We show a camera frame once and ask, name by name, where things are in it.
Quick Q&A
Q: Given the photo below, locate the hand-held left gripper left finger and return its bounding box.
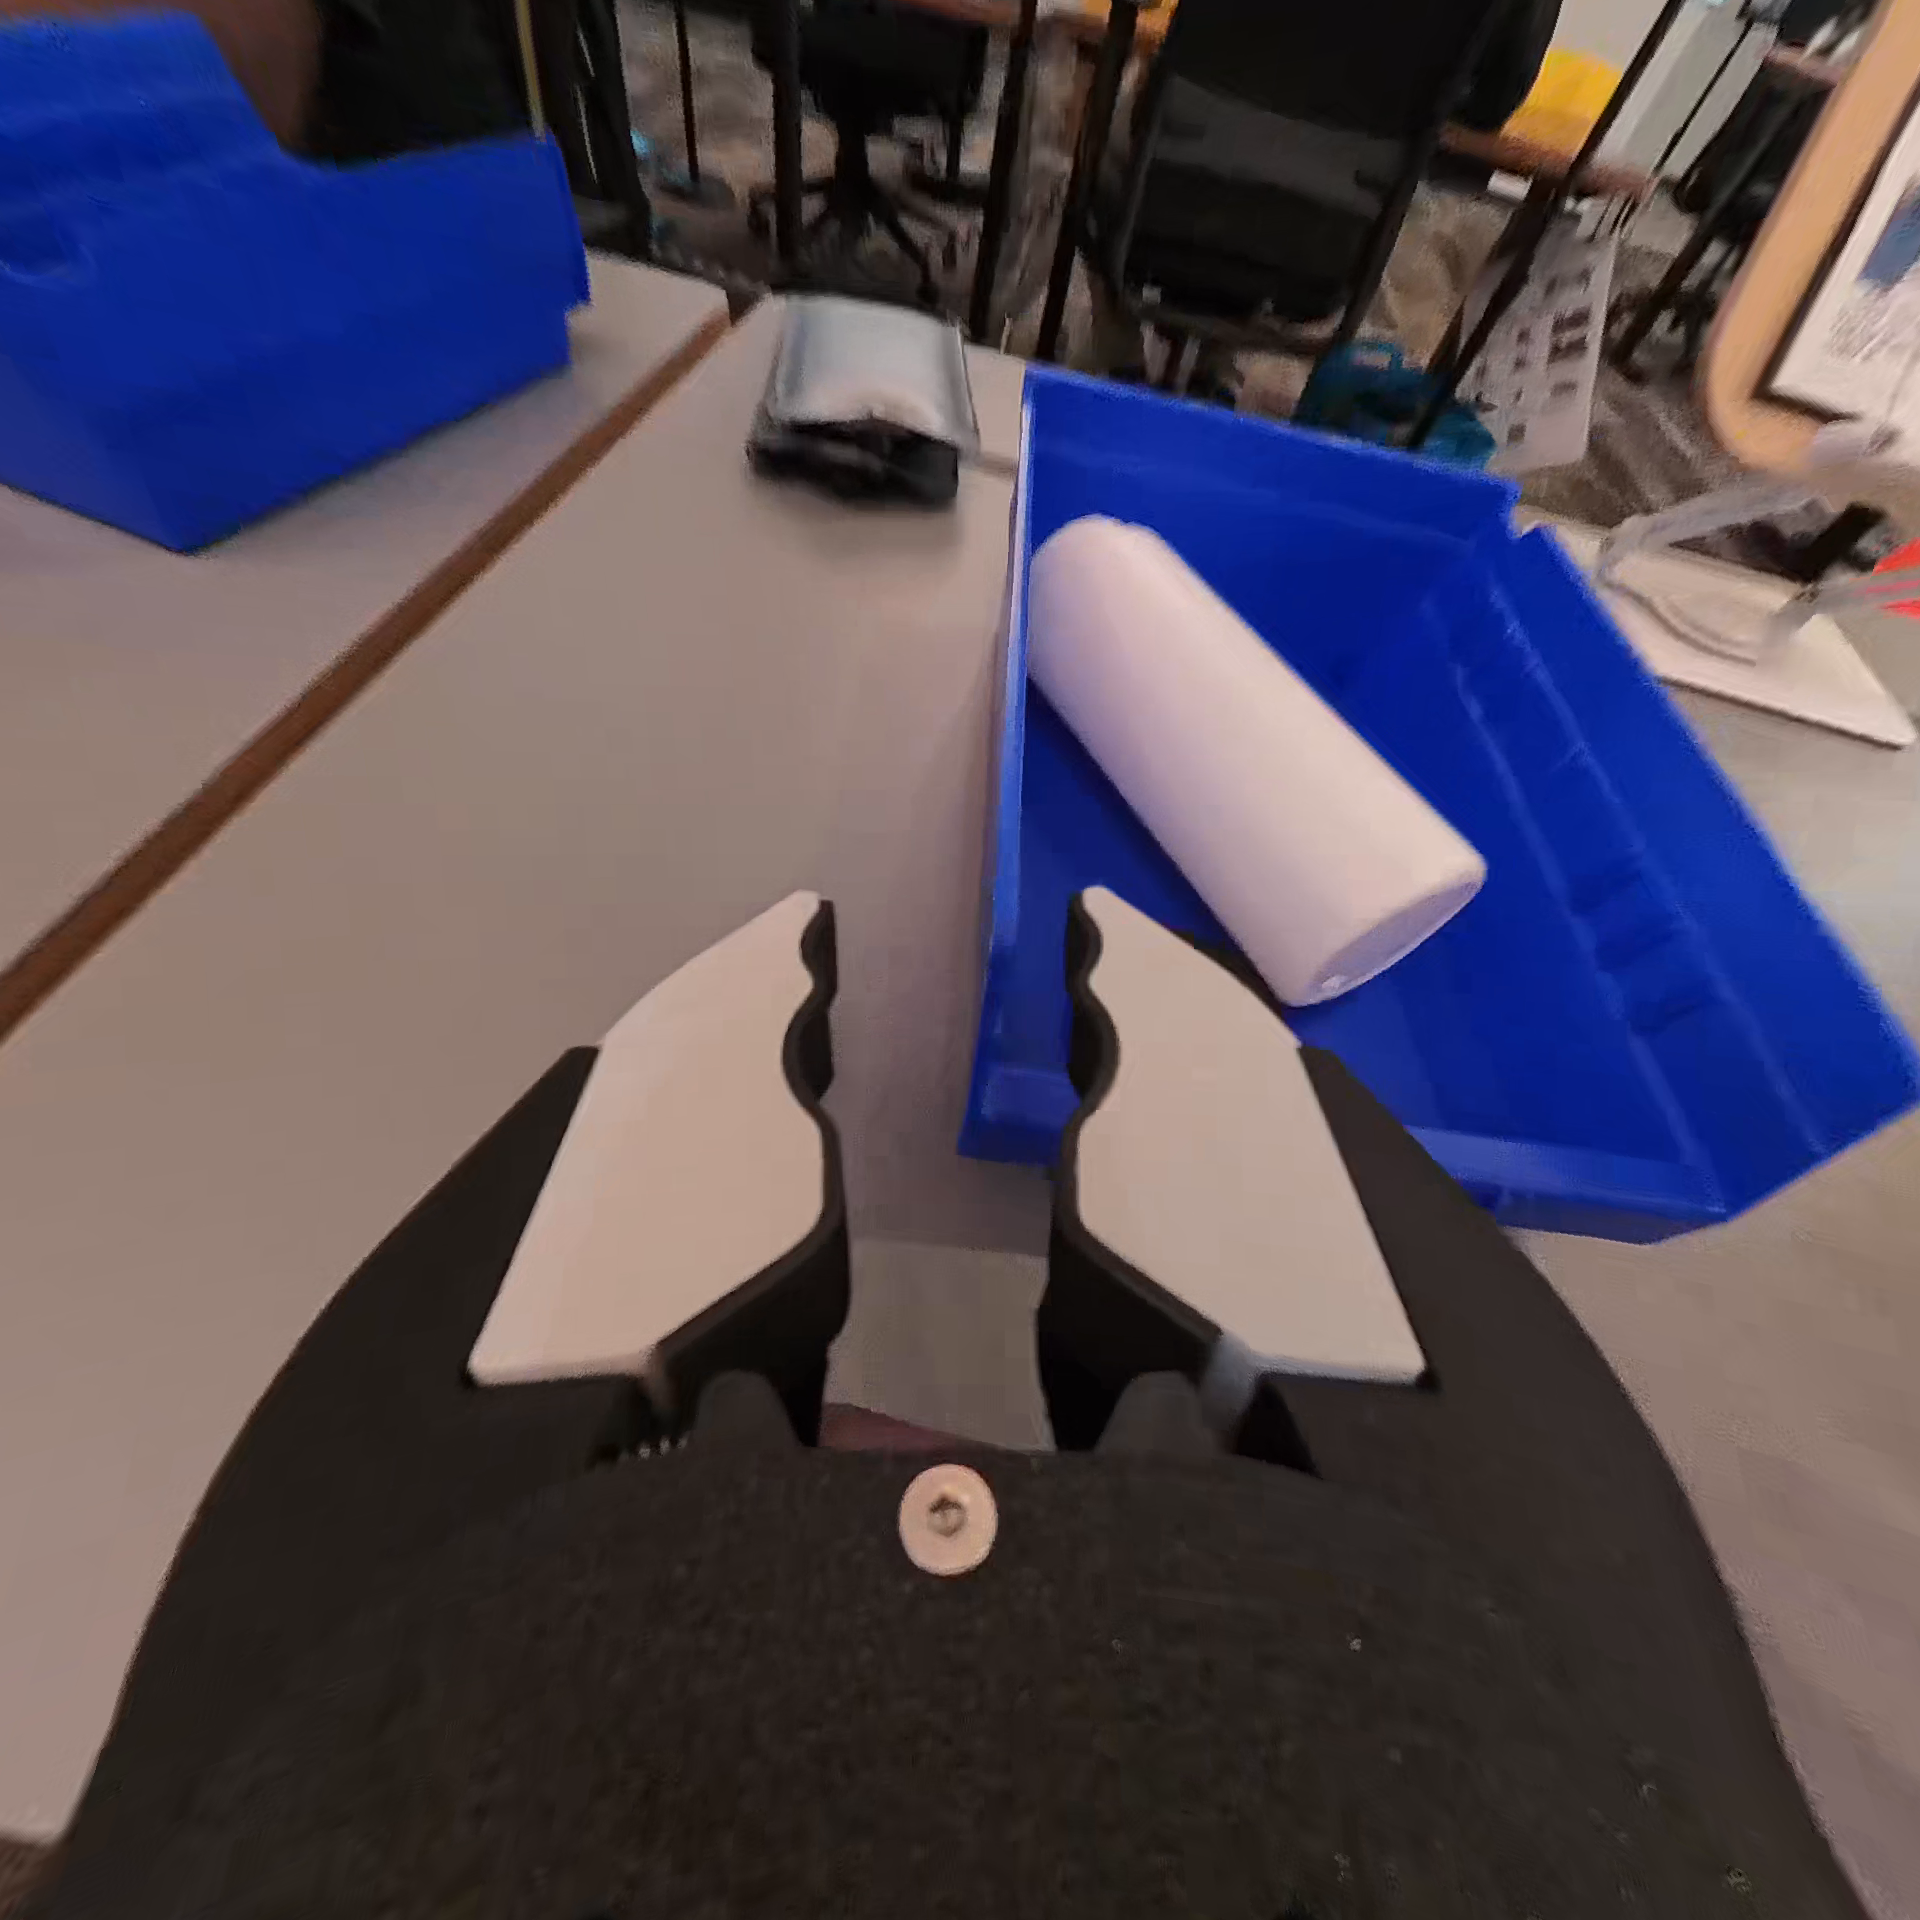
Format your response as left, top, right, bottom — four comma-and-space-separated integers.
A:
463, 891, 854, 1449

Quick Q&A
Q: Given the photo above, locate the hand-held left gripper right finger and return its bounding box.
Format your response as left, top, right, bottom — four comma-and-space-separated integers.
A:
1036, 883, 1431, 1454

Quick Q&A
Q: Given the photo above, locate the white plastic bottle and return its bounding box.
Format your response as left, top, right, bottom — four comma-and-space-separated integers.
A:
1026, 514, 1490, 1010

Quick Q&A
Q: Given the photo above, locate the blue plastic bin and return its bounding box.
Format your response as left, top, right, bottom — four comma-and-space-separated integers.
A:
958, 368, 1920, 1248
0, 11, 591, 553

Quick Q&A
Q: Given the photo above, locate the blue bag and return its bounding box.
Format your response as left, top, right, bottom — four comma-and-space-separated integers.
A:
1294, 342, 1501, 471

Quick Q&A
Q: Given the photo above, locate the grey zip pouch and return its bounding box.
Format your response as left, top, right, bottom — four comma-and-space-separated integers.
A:
745, 291, 980, 506

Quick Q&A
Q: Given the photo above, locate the hanging paper sign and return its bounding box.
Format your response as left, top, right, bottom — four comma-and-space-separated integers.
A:
1462, 223, 1626, 471

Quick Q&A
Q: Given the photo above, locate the black office chair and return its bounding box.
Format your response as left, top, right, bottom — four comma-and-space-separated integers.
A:
1094, 0, 1566, 383
748, 0, 995, 295

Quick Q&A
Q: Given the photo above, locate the printed instruction sheet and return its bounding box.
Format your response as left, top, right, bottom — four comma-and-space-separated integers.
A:
1766, 142, 1920, 425

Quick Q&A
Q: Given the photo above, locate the stack of yellow bins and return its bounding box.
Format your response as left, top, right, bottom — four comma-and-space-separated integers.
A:
1535, 47, 1649, 137

